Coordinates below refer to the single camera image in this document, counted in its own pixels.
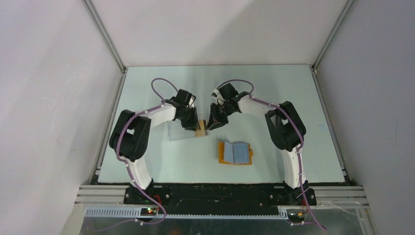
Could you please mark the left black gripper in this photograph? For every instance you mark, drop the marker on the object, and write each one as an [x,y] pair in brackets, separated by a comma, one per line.
[193,125]

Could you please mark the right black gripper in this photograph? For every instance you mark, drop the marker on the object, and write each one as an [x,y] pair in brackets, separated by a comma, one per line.
[214,116]

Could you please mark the orange card holder wallet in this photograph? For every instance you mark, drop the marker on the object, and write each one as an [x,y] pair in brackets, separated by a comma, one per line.
[220,147]

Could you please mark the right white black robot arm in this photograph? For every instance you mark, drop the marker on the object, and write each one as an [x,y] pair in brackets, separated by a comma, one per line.
[285,127]

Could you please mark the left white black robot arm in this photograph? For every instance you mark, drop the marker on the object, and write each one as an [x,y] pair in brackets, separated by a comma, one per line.
[130,136]

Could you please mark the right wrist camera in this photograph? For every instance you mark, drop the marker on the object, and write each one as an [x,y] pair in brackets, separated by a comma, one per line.
[216,95]

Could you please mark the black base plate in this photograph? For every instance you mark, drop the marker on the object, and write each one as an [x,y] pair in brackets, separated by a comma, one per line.
[218,199]

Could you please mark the grey slotted cable duct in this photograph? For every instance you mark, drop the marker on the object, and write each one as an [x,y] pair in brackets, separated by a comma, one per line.
[128,212]

